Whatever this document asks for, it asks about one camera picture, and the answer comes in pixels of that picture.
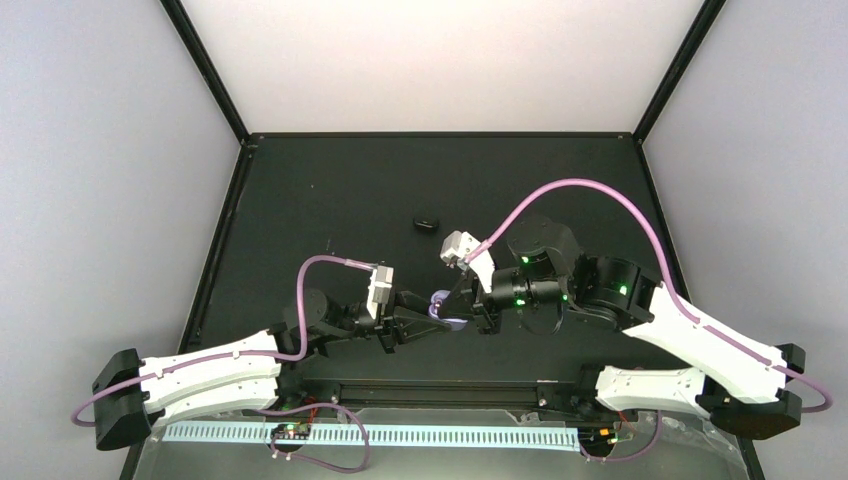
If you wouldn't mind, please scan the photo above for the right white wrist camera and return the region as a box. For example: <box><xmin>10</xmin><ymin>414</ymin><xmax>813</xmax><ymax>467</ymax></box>
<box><xmin>439</xmin><ymin>231</ymin><xmax>496</xmax><ymax>293</ymax></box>

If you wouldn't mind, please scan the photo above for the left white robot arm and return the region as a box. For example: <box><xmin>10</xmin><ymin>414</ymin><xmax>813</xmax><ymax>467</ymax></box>
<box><xmin>92</xmin><ymin>288</ymin><xmax>466</xmax><ymax>451</ymax></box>

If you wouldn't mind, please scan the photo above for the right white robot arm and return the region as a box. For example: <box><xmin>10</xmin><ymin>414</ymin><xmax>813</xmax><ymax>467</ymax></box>
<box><xmin>429</xmin><ymin>215</ymin><xmax>805</xmax><ymax>440</ymax></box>

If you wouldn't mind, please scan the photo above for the lavender earbud charging case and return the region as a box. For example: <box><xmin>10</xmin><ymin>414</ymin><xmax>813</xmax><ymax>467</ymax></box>
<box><xmin>428</xmin><ymin>290</ymin><xmax>469</xmax><ymax>331</ymax></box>

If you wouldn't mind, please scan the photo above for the black front rail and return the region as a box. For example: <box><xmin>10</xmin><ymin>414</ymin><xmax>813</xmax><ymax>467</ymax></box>
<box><xmin>299</xmin><ymin>379</ymin><xmax>585</xmax><ymax>409</ymax></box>

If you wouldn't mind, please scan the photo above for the purple cable loop front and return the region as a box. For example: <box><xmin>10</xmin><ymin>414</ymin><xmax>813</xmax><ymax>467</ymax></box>
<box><xmin>258</xmin><ymin>402</ymin><xmax>371</xmax><ymax>474</ymax></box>

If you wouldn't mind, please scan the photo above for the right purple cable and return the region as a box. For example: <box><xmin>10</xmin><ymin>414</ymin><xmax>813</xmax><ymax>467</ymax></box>
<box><xmin>466</xmin><ymin>178</ymin><xmax>834</xmax><ymax>415</ymax></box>

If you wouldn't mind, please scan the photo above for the black earbud charging case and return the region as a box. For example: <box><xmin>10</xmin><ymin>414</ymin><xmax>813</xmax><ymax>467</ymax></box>
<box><xmin>413</xmin><ymin>216</ymin><xmax>440</xmax><ymax>233</ymax></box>

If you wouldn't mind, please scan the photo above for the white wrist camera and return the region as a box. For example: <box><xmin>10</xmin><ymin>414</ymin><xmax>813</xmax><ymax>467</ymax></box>
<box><xmin>366</xmin><ymin>265</ymin><xmax>394</xmax><ymax>320</ymax></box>
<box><xmin>439</xmin><ymin>231</ymin><xmax>496</xmax><ymax>293</ymax></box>

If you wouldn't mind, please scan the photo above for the small circuit board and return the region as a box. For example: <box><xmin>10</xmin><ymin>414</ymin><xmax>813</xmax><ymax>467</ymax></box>
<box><xmin>270</xmin><ymin>423</ymin><xmax>311</xmax><ymax>442</ymax></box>

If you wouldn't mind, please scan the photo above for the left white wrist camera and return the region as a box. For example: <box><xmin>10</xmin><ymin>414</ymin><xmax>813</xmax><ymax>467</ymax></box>
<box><xmin>366</xmin><ymin>265</ymin><xmax>394</xmax><ymax>320</ymax></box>

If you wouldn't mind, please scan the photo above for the white slotted cable duct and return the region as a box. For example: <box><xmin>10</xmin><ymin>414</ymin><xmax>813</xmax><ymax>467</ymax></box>
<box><xmin>161</xmin><ymin>421</ymin><xmax>580</xmax><ymax>452</ymax></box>

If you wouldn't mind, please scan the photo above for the clear plastic bag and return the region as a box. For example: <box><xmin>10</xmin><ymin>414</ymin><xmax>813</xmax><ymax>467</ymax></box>
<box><xmin>612</xmin><ymin>411</ymin><xmax>748</xmax><ymax>479</ymax></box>

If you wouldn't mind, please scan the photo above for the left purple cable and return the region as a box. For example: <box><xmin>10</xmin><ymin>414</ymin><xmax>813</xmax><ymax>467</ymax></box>
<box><xmin>70</xmin><ymin>255</ymin><xmax>376</xmax><ymax>428</ymax></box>

